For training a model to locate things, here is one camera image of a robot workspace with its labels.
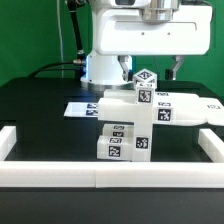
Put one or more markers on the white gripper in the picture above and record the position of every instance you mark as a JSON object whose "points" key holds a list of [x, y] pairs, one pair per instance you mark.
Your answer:
{"points": [[123, 32]]}

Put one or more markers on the white tagged cube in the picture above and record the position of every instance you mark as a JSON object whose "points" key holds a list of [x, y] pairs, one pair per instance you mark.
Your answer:
{"points": [[145, 76], [145, 93]]}

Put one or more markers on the white chair back frame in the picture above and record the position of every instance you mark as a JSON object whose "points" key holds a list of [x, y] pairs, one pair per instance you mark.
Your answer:
{"points": [[179, 109]]}

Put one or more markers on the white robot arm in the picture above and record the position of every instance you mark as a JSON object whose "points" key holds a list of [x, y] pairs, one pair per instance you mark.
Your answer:
{"points": [[105, 70]]}

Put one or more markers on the white marker sheet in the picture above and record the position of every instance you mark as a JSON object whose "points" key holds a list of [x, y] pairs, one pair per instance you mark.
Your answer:
{"points": [[81, 109]]}

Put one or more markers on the white U-shaped barrier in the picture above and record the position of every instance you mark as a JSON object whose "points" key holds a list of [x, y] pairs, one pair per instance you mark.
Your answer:
{"points": [[114, 174]]}

